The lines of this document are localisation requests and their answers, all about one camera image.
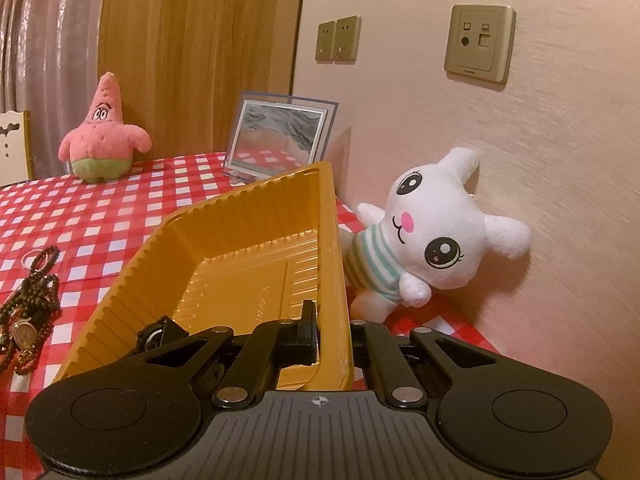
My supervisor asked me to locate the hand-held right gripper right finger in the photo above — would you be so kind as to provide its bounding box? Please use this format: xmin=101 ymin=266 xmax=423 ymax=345
xmin=350 ymin=320 xmax=501 ymax=407

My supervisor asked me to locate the white bunny plush toy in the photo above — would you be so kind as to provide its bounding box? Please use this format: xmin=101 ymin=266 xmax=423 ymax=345
xmin=339 ymin=147 xmax=532 ymax=325

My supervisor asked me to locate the gold wall socket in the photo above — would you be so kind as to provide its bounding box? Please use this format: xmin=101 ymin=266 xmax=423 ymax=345
xmin=315 ymin=20 xmax=337 ymax=64
xmin=334 ymin=15 xmax=362 ymax=63

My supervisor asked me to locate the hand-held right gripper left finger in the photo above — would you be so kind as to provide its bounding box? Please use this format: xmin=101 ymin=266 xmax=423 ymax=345
xmin=122 ymin=300 xmax=321 ymax=407

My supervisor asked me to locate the gold wall data outlet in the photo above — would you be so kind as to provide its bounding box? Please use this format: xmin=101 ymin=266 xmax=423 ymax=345
xmin=444 ymin=4 xmax=517 ymax=83

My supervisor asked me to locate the cream wooden chair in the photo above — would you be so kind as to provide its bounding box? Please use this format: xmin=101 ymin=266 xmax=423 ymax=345
xmin=0 ymin=110 xmax=36 ymax=187

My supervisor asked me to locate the gold face watch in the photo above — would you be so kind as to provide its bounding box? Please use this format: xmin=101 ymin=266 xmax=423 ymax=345
xmin=12 ymin=310 xmax=45 ymax=357

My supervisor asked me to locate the glass picture frame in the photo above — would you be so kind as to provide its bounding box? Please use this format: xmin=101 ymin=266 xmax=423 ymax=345
xmin=223 ymin=91 xmax=340 ymax=186

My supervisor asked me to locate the yellow plastic tray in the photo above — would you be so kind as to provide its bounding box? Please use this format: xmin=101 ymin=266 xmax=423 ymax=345
xmin=50 ymin=161 xmax=357 ymax=393

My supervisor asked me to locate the brown bead necklace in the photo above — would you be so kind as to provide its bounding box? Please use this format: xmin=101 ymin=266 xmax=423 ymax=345
xmin=0 ymin=245 xmax=62 ymax=376

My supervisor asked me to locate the dark bead bracelet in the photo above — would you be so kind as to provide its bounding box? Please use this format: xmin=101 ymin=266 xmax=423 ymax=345
xmin=0 ymin=272 xmax=62 ymax=346

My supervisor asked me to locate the beige patterned curtain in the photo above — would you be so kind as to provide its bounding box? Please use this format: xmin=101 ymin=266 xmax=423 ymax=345
xmin=0 ymin=0 xmax=113 ymax=181

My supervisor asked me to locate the wooden wardrobe panel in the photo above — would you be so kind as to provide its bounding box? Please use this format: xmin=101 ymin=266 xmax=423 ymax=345
xmin=97 ymin=0 xmax=308 ymax=163

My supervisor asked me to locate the red white checkered tablecloth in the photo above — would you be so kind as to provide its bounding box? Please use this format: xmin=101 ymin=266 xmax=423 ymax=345
xmin=0 ymin=151 xmax=501 ymax=466

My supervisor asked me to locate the pink starfish plush toy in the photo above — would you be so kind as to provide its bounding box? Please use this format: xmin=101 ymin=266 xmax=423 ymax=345
xmin=57 ymin=72 xmax=153 ymax=185

